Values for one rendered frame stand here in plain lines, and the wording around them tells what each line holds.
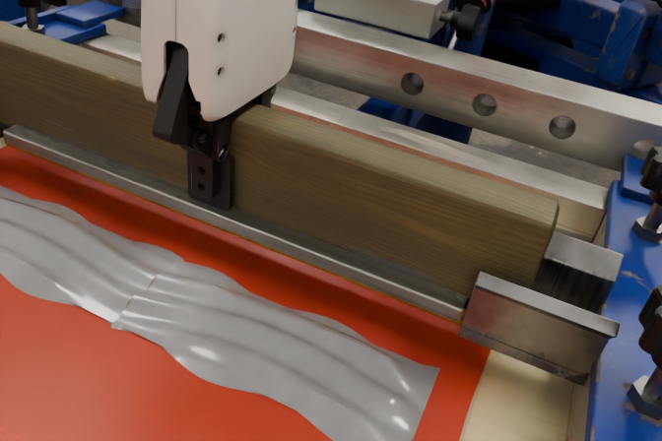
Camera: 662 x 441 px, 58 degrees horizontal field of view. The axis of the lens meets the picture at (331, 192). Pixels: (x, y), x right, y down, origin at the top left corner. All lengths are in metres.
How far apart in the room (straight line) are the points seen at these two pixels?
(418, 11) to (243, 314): 0.35
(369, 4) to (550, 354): 0.39
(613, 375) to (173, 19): 0.28
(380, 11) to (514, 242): 0.34
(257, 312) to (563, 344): 0.18
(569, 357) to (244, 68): 0.24
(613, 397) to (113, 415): 0.25
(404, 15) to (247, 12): 0.30
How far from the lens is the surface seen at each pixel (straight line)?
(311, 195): 0.36
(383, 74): 0.57
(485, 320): 0.35
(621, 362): 0.36
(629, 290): 0.41
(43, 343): 0.38
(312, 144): 0.35
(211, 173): 0.38
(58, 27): 0.68
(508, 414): 0.37
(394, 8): 0.61
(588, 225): 0.51
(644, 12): 0.92
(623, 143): 0.56
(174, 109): 0.33
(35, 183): 0.51
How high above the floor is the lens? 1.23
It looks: 33 degrees down
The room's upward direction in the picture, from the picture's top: 9 degrees clockwise
